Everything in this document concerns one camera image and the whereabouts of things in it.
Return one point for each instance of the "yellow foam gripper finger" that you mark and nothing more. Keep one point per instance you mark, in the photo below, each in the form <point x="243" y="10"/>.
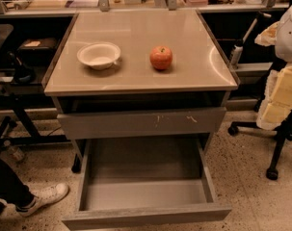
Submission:
<point x="277" y="104"/>

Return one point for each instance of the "black box on shelf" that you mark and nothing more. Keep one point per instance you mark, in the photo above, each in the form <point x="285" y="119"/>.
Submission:
<point x="37" y="51"/>

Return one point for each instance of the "grey drawer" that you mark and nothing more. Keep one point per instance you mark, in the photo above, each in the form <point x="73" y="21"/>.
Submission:
<point x="141" y="123"/>
<point x="144" y="181"/>

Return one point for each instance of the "black office chair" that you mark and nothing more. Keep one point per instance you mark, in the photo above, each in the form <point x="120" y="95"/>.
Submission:
<point x="284" y="132"/>

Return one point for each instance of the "grey top drawer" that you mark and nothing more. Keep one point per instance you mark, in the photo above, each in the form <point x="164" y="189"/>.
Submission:
<point x="141" y="123"/>

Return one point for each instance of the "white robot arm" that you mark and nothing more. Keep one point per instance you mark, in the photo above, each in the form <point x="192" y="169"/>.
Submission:
<point x="279" y="34"/>

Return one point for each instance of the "dark trouser leg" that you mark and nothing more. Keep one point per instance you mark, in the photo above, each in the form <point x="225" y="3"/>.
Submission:
<point x="12" y="189"/>

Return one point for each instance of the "red apple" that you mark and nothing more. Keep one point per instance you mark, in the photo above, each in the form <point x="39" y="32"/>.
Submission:
<point x="161" y="57"/>

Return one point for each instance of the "grey drawer cabinet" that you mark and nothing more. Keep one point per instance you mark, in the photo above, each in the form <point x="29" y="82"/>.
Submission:
<point x="198" y="77"/>

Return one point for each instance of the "white sneaker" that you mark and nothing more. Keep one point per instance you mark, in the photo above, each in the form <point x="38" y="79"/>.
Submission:
<point x="43" y="198"/>

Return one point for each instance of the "plastic bottle on floor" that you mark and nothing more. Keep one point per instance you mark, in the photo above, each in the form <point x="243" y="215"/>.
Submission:
<point x="14" y="151"/>

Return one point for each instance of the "white paper bowl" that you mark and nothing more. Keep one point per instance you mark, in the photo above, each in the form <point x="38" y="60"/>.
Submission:
<point x="99" y="55"/>

